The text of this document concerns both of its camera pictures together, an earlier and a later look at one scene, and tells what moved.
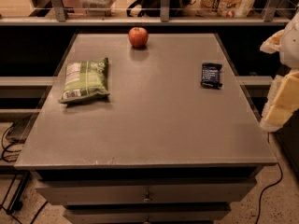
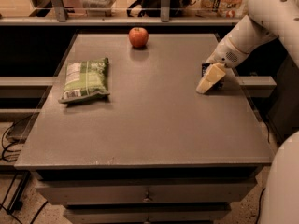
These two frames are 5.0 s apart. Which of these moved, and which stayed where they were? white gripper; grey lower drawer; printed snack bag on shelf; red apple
Moved: white gripper
Stayed: printed snack bag on shelf; grey lower drawer; red apple
